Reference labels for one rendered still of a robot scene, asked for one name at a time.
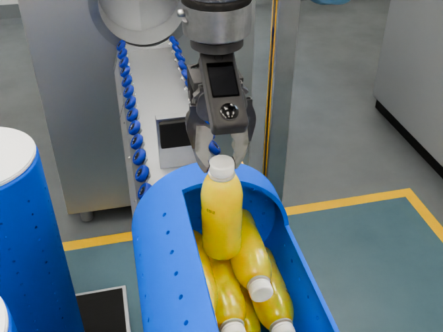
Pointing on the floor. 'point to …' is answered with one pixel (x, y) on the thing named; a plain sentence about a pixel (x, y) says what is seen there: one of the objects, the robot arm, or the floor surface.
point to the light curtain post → (279, 89)
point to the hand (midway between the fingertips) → (221, 166)
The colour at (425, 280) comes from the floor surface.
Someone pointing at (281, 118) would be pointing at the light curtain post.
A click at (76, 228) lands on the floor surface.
